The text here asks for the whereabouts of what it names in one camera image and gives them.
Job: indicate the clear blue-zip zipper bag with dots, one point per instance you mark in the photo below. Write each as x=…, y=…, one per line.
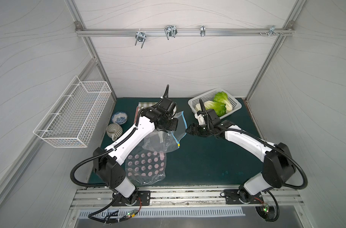
x=166, y=142

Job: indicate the metal bracket right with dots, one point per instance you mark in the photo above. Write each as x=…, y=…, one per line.
x=272, y=32

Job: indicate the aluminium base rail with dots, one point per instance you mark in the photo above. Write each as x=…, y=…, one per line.
x=172, y=197

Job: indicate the metal hook clamp middle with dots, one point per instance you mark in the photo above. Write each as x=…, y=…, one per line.
x=170, y=31

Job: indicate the blue floral bowl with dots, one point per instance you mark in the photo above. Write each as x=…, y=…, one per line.
x=119, y=118

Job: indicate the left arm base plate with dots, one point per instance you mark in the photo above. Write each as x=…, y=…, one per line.
x=138, y=198

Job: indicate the metal hook clamp left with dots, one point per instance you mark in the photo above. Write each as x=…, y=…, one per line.
x=140, y=38

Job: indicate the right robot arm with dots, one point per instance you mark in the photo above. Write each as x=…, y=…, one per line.
x=277, y=167

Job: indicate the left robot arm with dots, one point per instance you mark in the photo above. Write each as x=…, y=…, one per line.
x=108, y=161

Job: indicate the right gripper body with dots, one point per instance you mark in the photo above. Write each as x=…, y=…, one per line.
x=198, y=130

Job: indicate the grey striped mug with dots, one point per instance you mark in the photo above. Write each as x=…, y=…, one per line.
x=114, y=131

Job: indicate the white vented strip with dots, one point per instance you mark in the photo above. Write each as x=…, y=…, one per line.
x=208, y=212

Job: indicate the white plastic basket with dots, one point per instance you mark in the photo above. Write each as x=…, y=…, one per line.
x=209, y=96

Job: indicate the white wire wall basket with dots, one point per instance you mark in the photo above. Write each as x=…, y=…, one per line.
x=72, y=120

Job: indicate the aluminium top rail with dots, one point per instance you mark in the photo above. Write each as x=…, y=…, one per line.
x=181, y=32

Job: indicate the chinese cabbage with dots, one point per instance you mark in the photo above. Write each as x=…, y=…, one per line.
x=198, y=107
x=218, y=107
x=222, y=97

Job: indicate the pink-dotted zipper bag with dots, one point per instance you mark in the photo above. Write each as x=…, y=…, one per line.
x=146, y=167

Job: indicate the metal hook small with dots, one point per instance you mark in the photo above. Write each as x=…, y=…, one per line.
x=202, y=31

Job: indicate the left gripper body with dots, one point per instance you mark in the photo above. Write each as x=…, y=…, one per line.
x=169, y=124

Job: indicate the metal hook clamp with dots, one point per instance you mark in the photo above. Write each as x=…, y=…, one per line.
x=140, y=38
x=170, y=31

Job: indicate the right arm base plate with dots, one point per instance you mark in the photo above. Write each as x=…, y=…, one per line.
x=235, y=196

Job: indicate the green checkered cloth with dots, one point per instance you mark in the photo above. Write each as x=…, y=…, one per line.
x=145, y=105

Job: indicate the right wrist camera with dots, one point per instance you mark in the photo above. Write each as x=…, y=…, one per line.
x=200, y=118

